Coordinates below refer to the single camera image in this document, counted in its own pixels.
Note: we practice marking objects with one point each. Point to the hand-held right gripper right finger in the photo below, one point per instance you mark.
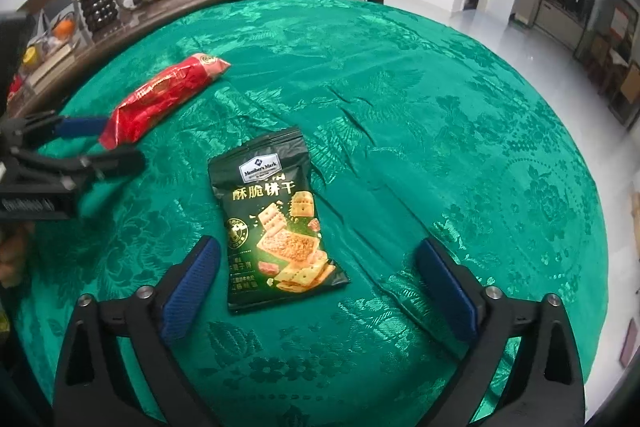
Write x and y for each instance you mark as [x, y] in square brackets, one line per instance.
[447, 289]

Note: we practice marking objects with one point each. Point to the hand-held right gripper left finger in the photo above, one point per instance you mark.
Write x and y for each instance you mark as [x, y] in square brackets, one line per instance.
[192, 292]

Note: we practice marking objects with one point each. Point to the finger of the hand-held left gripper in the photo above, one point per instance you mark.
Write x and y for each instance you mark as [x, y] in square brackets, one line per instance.
[120, 162]
[80, 127]

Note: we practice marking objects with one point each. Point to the red foil snack wrapper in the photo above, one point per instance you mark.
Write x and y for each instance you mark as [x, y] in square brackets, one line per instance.
[160, 94]

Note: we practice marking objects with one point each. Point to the dark green cracker bag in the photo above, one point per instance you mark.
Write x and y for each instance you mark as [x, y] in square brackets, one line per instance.
[270, 217]

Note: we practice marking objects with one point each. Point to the person's left hand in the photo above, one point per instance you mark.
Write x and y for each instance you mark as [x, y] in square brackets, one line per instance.
[12, 252]

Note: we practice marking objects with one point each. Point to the white book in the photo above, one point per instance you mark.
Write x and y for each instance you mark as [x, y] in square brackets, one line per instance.
[50, 66]

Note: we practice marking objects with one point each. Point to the yellow fruit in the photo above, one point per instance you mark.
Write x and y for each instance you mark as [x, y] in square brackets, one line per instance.
[30, 55]

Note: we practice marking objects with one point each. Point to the orange fruit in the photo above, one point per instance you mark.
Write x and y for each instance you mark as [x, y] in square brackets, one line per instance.
[64, 29]

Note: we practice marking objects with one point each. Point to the green floral tablecloth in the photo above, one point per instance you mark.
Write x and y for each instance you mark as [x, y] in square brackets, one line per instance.
[425, 132]

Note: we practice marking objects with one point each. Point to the wooden dining chair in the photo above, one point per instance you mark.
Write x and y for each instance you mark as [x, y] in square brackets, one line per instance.
[631, 94]

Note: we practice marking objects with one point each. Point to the white kitchen counter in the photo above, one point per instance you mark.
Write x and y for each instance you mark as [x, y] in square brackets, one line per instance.
[557, 22]

